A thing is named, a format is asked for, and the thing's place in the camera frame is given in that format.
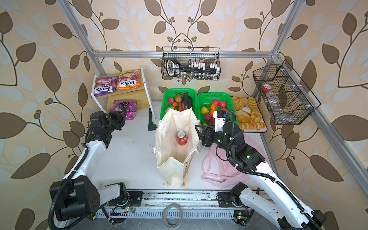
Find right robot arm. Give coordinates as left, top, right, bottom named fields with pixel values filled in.
left=195, top=111, right=326, bottom=230

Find orange Fox's candy bag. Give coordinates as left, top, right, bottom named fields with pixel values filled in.
left=117, top=70, right=141, bottom=89

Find right green fruit basket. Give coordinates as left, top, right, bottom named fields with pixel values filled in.
left=195, top=93, right=235, bottom=126

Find cream canvas tote bag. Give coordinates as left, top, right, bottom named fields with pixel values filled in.
left=153, top=108, right=200, bottom=189

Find purple Fox's candy bag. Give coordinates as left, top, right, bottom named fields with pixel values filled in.
left=93, top=76, right=117, bottom=97

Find left green vegetable basket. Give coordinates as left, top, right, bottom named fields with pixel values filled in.
left=160, top=88, right=198, bottom=120

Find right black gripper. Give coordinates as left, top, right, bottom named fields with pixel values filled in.
left=196, top=124, right=234, bottom=156

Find orange fruit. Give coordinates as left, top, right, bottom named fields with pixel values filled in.
left=209, top=104, right=218, bottom=116

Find bread tray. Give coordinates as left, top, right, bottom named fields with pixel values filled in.
left=231, top=96, right=267, bottom=133

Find purple eggplant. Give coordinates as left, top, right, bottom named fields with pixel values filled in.
left=187, top=96, right=193, bottom=109

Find pink plastic grocery bag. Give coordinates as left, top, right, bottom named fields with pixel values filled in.
left=201, top=143, right=252, bottom=189

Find black wire basket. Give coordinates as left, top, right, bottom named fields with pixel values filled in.
left=253, top=60, right=321, bottom=125
left=161, top=46, right=221, bottom=84

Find magenta snack bag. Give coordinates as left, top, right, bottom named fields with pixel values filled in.
left=110, top=100, right=138, bottom=120

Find yellow lemon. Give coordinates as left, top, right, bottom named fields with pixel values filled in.
left=200, top=107, right=209, bottom=115

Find brown potato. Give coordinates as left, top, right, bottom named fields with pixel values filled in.
left=175, top=94, right=182, bottom=104

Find back black wire basket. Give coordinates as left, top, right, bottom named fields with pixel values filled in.
left=161, top=46, right=221, bottom=84

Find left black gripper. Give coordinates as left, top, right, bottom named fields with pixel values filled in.
left=103, top=108, right=125, bottom=134

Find red soda can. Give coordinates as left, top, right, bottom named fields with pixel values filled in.
left=176, top=130, right=188, bottom=146

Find right black wire basket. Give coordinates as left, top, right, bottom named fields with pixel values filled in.
left=253, top=60, right=321, bottom=125

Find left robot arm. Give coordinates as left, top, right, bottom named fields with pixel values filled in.
left=48, top=111, right=143, bottom=230

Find dark green clamp stand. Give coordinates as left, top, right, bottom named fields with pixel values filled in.
left=148, top=108, right=157, bottom=131

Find grey tape roll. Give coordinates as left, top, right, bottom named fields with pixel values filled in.
left=162, top=203, right=184, bottom=229

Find white wooden shelf rack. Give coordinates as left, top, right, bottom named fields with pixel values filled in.
left=90, top=66, right=158, bottom=124

